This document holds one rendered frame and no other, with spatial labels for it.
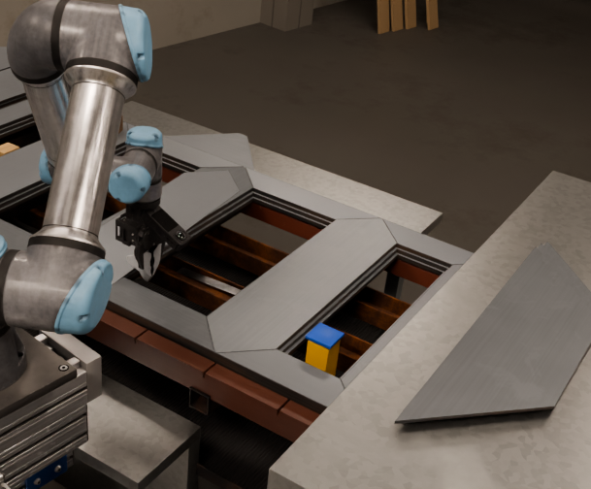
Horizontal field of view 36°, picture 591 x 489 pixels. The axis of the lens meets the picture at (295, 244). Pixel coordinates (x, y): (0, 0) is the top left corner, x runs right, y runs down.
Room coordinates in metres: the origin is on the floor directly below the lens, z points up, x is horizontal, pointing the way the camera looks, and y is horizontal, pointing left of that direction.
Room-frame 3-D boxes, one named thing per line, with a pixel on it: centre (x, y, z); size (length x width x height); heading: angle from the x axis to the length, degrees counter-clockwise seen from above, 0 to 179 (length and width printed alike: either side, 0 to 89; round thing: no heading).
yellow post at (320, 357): (1.50, -0.08, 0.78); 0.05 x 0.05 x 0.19; 61
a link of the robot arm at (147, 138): (1.70, 0.34, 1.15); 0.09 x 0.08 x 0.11; 178
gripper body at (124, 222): (1.71, 0.34, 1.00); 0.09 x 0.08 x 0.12; 61
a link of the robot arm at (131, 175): (1.60, 0.36, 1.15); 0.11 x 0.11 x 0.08; 88
